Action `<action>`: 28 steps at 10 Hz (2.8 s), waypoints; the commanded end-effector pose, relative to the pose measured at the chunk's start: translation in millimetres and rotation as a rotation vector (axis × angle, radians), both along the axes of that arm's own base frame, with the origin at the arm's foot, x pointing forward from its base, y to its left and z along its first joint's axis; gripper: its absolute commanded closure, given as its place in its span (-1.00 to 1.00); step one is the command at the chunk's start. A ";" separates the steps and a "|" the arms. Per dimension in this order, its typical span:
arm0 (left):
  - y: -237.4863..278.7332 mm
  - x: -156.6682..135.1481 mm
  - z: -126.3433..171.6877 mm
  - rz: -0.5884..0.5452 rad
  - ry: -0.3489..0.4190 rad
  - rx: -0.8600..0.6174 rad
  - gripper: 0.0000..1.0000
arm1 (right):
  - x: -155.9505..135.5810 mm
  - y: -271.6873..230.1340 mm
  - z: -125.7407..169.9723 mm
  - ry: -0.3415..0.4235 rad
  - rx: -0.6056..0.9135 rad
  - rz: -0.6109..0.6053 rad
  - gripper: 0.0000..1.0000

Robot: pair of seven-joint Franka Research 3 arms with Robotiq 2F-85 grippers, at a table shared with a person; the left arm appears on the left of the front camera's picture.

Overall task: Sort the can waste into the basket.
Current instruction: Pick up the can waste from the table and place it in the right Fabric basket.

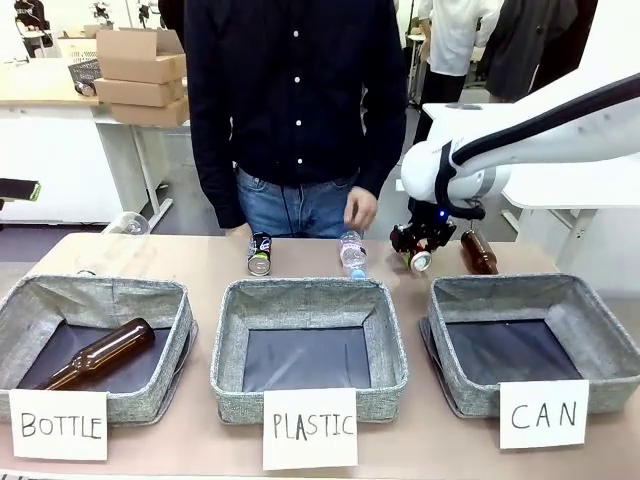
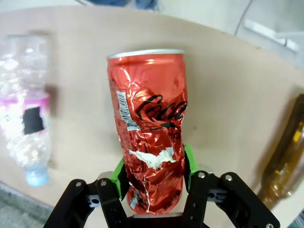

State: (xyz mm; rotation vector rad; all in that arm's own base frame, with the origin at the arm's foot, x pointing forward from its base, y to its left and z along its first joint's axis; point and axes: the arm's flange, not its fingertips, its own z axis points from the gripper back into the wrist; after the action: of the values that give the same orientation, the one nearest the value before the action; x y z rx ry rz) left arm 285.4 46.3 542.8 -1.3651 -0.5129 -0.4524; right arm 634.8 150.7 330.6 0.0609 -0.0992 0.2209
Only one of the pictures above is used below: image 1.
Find clear glass bottle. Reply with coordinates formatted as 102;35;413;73
74;211;150;277

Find person right forearm dark sleeve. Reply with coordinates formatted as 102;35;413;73
187;94;247;231

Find blue jeans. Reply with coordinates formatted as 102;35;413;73
235;167;362;240

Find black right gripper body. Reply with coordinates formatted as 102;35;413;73
406;197;458;247

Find black wire basket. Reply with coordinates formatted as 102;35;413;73
67;58;104;95

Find white plastic basket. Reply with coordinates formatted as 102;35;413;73
57;37;99;66

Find clear plastic water bottle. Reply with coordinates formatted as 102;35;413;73
339;230;370;280

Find background person dark coat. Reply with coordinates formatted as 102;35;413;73
480;0;599;104

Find paper label reading plastic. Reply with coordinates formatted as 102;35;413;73
262;387;359;471

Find open cardboard box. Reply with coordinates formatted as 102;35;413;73
94;27;188;85

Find paper label reading can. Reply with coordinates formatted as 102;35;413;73
498;379;590;450

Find grey fabric basket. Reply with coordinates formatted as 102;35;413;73
0;273;199;426
419;272;630;419
209;277;409;425

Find background person white coat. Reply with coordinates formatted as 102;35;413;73
413;0;501;151

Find brown glass bottle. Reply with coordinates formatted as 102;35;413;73
459;228;500;276
34;317;156;391

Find paper label reading bottle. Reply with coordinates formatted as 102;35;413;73
8;388;110;461

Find black drink can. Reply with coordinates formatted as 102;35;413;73
247;232;274;277

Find person left forearm dark sleeve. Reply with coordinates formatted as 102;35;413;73
355;74;409;197

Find white wooden-top desk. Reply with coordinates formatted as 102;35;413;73
0;59;194;225

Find flat cardboard box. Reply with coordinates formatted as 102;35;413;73
93;76;189;109
108;97;191;127

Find person torso dark shirt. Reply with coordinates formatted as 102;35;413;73
182;0;409;201

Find person left hand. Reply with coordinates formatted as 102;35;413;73
343;187;379;237

